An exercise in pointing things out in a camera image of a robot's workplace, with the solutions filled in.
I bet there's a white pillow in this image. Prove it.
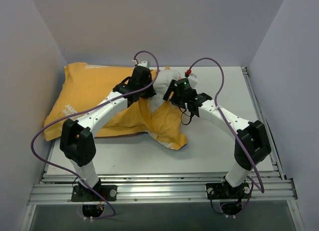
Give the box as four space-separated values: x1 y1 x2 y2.
149 69 181 114

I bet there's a yellow printed pillowcase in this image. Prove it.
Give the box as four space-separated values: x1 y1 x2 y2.
44 62 187 150

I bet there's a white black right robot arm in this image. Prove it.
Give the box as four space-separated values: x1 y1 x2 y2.
163 78 271 198

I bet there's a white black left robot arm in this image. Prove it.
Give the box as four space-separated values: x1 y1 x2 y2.
60 61 156 201

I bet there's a thin black right cable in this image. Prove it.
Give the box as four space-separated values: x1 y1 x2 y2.
180 105 195 126

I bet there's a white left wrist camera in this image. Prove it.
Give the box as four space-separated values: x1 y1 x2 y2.
132 59 150 69

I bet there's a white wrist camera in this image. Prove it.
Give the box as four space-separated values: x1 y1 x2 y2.
184 69 198 88
132 59 150 69

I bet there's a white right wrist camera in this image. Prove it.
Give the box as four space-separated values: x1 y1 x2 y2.
184 69 198 88

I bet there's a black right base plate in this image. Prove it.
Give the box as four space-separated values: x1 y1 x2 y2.
205 182 250 200

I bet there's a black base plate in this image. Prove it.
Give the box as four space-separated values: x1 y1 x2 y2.
205 182 250 200
71 184 118 202

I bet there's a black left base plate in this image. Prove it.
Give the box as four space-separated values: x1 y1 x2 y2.
71 184 118 202

